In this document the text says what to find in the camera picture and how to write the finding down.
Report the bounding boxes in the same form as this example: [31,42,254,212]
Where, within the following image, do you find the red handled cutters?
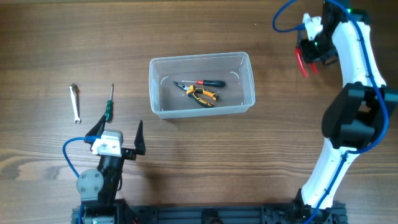
[295,37,319,78]

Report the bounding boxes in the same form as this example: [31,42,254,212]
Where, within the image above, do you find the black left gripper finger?
[84,115,106,144]
[134,120,146,156]

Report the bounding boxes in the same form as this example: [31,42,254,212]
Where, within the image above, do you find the black red screwdriver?
[182,80,226,88]

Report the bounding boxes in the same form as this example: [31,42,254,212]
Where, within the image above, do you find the blue right camera cable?
[272,0,390,224]

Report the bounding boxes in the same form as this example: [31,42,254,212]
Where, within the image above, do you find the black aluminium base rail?
[81,203,348,224]

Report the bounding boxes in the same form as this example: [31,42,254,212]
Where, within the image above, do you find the orange black needle-nose pliers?
[173,82,219,108]

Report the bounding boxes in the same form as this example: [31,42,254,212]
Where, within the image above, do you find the small silver wrench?
[68,83,81,124]

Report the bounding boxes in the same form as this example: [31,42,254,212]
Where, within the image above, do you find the blue camera cable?
[272,0,390,224]
[62,135,101,224]

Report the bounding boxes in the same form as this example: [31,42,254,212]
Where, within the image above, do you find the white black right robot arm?
[284,1,397,223]

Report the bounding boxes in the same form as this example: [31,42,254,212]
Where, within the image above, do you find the blue left camera cable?
[62,135,101,224]

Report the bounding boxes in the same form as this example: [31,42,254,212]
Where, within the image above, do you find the clear plastic container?
[149,52,256,119]

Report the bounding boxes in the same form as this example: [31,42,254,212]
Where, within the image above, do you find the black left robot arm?
[71,116,146,224]

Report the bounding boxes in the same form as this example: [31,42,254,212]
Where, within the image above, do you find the green handled screwdriver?
[104,84,114,122]

